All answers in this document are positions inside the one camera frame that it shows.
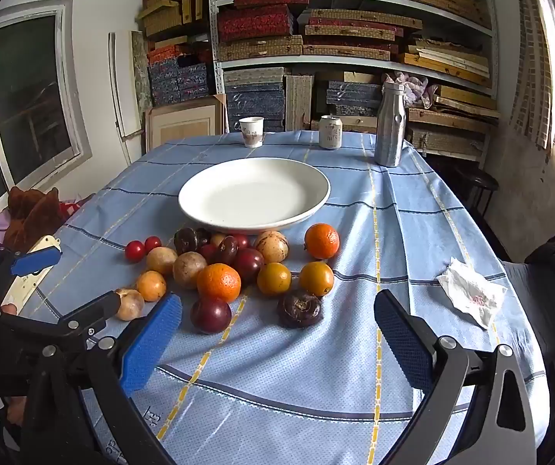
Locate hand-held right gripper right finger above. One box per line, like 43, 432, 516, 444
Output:
373, 289, 537, 465

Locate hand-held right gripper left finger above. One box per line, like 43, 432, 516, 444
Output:
21, 293, 184, 465

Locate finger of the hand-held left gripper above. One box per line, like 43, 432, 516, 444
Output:
0, 291, 123, 350
0, 246, 64, 291

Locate tan round fruit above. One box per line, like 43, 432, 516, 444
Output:
146, 246, 178, 276
173, 251, 208, 290
114, 288, 145, 321

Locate smooth yellow-orange citrus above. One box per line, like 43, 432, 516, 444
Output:
257, 262, 292, 296
135, 270, 167, 302
299, 261, 335, 297

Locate dark purple plum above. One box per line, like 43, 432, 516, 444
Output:
231, 248, 265, 284
190, 297, 233, 334

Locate orange tangerine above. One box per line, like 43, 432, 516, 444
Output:
304, 223, 341, 259
196, 262, 242, 303

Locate dark purple passion fruit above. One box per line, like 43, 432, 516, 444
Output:
277, 289, 323, 329

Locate large speckled tan fruit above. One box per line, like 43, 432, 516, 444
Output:
253, 229, 290, 265

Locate white plate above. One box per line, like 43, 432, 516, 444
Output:
178, 156, 331, 234

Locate brown cloth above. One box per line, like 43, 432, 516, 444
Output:
3, 186, 65, 253

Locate red cloth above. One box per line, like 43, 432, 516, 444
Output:
57, 194, 97, 221

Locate crumpled white tissue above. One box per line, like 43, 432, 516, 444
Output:
435, 258, 508, 330

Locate grey seat cushion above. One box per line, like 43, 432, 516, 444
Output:
500, 259, 555, 364

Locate grey framed window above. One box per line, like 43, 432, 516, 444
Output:
0, 0, 93, 189

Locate black round stool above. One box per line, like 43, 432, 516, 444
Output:
449, 160, 501, 219

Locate white leaning boards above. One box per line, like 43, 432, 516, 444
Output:
108, 32, 135, 141

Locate wooden framed panel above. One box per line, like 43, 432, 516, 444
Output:
145, 96, 225, 152

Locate marble slab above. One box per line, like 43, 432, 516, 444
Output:
129, 30, 155, 112

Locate silver metal bottle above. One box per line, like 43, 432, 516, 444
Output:
373, 81, 407, 168

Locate white drink can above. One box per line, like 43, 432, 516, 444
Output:
319, 115, 343, 150

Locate printed paper cup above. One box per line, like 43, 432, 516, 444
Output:
239, 116, 265, 149

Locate crumpled pink white cloth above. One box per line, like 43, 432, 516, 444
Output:
383, 72, 439, 110

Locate stack of blue patterned boxes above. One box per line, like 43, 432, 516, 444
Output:
148, 0, 385, 131

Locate shelf of patterned boxes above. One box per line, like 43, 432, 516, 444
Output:
142, 0, 501, 156

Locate bamboo blind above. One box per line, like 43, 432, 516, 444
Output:
515, 0, 555, 151

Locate stack of red patterned boxes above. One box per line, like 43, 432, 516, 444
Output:
144, 0, 424, 66

